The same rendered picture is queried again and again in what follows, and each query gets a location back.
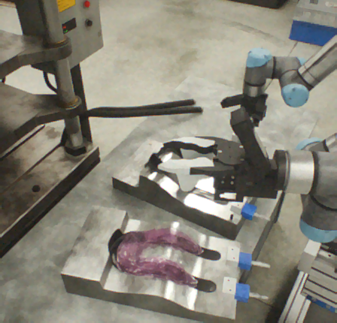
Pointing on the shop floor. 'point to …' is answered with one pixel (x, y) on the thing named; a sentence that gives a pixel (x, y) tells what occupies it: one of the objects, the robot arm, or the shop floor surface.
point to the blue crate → (311, 33)
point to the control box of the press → (91, 40)
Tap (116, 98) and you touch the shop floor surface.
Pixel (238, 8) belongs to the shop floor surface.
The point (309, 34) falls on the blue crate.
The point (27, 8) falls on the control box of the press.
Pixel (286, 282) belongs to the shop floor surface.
